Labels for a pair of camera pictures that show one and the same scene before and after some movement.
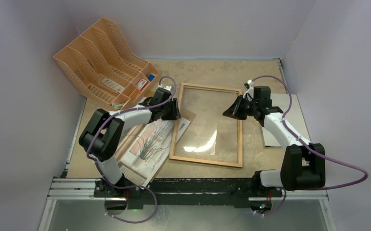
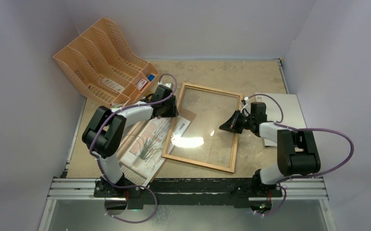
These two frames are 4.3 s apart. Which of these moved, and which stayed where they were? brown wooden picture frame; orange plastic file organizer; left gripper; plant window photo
Moved: brown wooden picture frame
Stayed: orange plastic file organizer; plant window photo; left gripper
